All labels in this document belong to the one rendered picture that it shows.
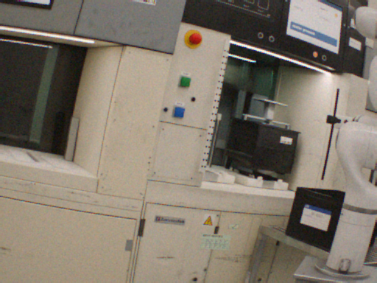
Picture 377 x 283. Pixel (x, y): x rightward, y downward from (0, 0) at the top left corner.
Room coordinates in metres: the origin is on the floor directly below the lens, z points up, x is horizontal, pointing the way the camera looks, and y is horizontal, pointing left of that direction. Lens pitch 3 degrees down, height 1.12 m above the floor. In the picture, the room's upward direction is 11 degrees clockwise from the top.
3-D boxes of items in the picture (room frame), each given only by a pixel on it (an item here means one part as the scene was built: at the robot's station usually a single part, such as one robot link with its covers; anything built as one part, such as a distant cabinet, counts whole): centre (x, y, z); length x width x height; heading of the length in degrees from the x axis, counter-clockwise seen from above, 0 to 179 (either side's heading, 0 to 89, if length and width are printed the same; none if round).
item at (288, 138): (2.58, -0.30, 1.06); 0.24 x 0.20 x 0.32; 118
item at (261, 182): (2.58, -0.30, 0.89); 0.22 x 0.21 x 0.04; 28
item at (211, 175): (2.46, -0.06, 0.89); 0.22 x 0.21 x 0.04; 28
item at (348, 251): (1.57, -0.51, 0.85); 0.19 x 0.19 x 0.18
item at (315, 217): (2.09, -0.59, 0.85); 0.28 x 0.28 x 0.17; 37
